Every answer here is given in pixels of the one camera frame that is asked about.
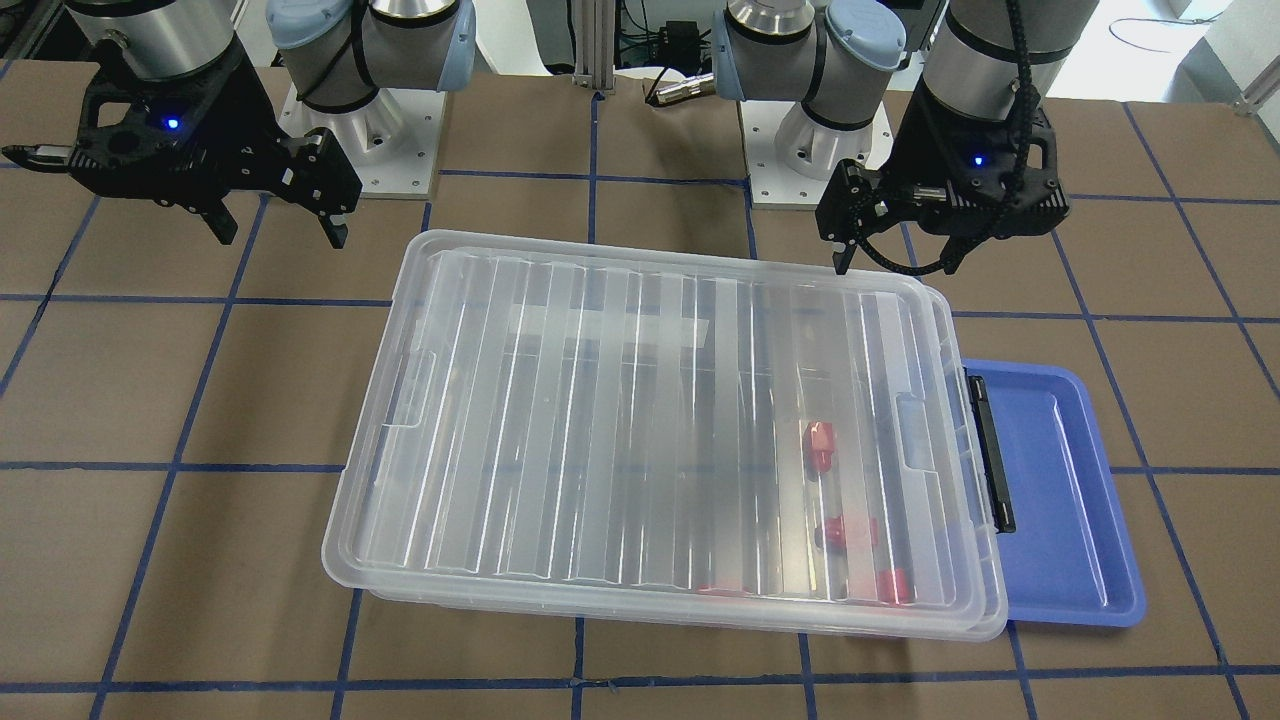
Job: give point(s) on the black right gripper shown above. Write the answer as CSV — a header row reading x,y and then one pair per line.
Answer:
x,y
243,137

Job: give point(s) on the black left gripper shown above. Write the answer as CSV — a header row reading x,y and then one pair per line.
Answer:
x,y
908,160

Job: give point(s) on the red block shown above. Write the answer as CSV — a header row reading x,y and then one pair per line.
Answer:
x,y
894,587
819,443
841,535

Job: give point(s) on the clear plastic box lid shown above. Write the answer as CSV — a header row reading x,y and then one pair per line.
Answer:
x,y
660,430

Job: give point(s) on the clear plastic storage box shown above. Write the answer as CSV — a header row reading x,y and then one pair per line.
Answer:
x,y
965,450

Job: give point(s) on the blue plastic tray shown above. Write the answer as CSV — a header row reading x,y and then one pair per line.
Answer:
x,y
1070,560

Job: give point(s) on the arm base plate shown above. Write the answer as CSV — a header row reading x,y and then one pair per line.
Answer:
x,y
400,150
791,158

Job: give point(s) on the black box latch handle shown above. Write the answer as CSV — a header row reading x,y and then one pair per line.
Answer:
x,y
999,493

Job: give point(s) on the aluminium frame post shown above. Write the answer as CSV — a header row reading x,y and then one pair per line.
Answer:
x,y
594,32

